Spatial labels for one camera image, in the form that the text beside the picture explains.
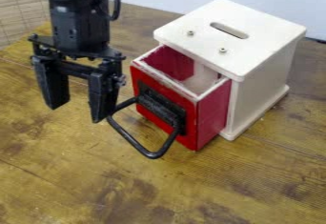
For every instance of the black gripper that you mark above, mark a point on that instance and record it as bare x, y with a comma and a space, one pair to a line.
78, 51

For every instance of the white wooden box cabinet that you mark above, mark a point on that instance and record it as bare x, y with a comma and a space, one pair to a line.
249, 46

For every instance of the red drawer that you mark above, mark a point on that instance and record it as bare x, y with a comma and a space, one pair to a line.
195, 88

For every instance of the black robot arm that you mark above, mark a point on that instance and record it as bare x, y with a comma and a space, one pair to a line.
77, 51

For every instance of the black metal drawer handle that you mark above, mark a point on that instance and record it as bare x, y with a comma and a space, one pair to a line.
163, 112

